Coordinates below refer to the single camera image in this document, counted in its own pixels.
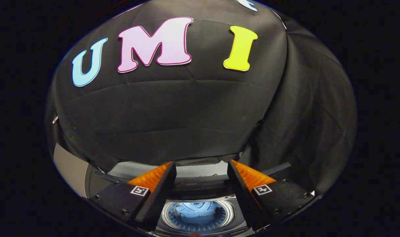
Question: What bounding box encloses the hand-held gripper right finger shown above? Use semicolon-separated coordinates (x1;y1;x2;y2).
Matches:
227;160;316;231

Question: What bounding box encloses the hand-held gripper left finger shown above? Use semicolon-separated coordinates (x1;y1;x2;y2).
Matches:
90;161;177;231

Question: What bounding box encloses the black backdrop cloth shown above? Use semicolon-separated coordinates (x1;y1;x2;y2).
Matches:
45;0;358;198

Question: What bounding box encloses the light blue polo shirt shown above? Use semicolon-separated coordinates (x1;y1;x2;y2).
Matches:
174;201;221;225

